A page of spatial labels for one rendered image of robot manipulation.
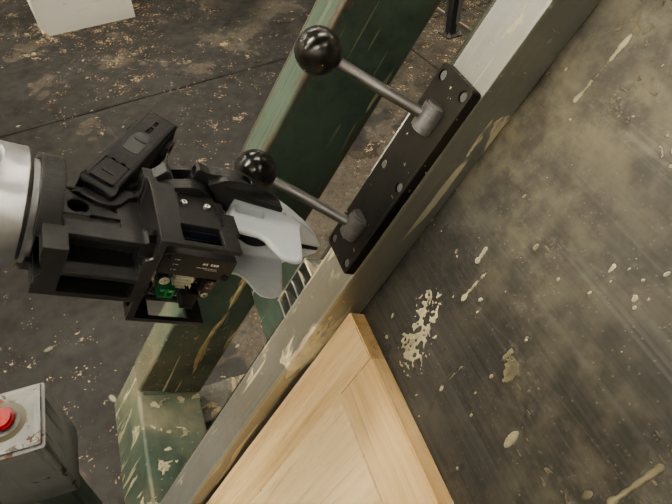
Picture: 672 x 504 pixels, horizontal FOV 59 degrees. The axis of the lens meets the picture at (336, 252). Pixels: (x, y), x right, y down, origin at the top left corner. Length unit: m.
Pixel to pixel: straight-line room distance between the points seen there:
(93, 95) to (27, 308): 1.47
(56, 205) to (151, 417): 0.70
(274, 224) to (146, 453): 0.62
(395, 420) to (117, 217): 0.29
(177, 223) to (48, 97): 3.32
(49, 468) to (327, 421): 0.59
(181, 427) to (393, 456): 0.56
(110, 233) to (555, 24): 0.34
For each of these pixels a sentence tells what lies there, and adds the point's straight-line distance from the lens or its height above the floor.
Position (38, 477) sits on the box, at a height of 0.84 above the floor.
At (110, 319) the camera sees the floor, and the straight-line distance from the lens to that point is 2.36.
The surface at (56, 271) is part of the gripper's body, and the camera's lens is 0.36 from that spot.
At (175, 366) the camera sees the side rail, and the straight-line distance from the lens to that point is 1.01.
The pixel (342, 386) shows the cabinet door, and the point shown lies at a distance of 0.59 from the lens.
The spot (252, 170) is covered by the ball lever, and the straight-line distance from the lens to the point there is 0.51.
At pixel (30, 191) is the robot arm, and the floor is 1.56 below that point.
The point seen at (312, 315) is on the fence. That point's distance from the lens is 0.60.
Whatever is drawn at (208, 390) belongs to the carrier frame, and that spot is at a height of 0.79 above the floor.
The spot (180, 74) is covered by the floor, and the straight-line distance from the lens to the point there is 3.64.
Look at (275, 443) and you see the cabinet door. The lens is 0.70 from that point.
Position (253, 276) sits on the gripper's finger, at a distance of 0.44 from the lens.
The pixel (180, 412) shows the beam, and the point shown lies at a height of 0.87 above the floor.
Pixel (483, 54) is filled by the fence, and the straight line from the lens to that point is 0.49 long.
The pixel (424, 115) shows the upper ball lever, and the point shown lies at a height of 1.51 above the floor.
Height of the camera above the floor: 1.77
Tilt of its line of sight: 47 degrees down
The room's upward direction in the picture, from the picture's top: straight up
